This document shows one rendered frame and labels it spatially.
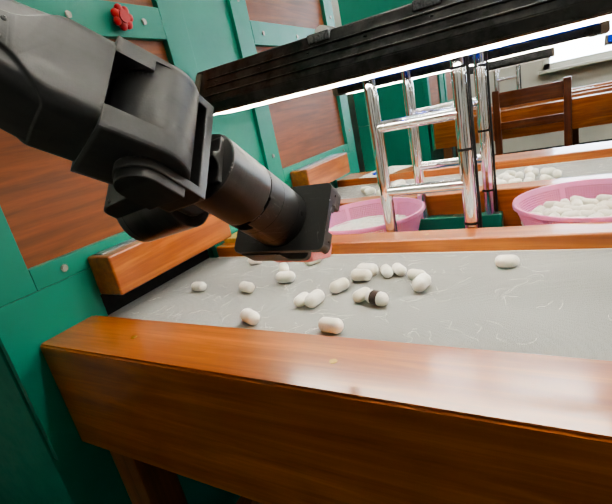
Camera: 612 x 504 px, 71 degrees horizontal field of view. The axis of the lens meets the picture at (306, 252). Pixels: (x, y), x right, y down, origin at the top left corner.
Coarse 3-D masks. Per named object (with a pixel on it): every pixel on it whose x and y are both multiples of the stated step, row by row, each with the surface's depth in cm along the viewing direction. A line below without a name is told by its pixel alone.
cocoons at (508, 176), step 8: (528, 168) 112; (536, 168) 110; (544, 168) 108; (552, 168) 107; (504, 176) 109; (512, 176) 107; (520, 176) 108; (528, 176) 106; (544, 176) 101; (560, 176) 103; (392, 184) 130; (400, 184) 128; (368, 192) 129; (376, 192) 125
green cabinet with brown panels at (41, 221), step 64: (64, 0) 69; (128, 0) 81; (192, 0) 95; (256, 0) 116; (320, 0) 148; (192, 64) 94; (256, 128) 114; (320, 128) 146; (0, 192) 62; (64, 192) 70; (0, 256) 61; (64, 256) 68
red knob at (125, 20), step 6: (114, 6) 76; (120, 6) 76; (114, 12) 75; (120, 12) 76; (126, 12) 77; (114, 18) 76; (120, 18) 76; (126, 18) 77; (132, 18) 78; (120, 24) 76; (126, 24) 77; (132, 24) 78
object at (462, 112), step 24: (432, 0) 51; (456, 72) 67; (456, 96) 69; (384, 120) 77; (408, 120) 74; (432, 120) 72; (456, 120) 70; (384, 144) 78; (384, 168) 79; (384, 192) 80; (408, 192) 78; (432, 192) 77; (384, 216) 82; (480, 216) 75
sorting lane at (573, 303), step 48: (288, 288) 72; (384, 288) 64; (432, 288) 61; (480, 288) 58; (528, 288) 55; (576, 288) 53; (336, 336) 54; (384, 336) 51; (432, 336) 49; (480, 336) 47; (528, 336) 45; (576, 336) 44
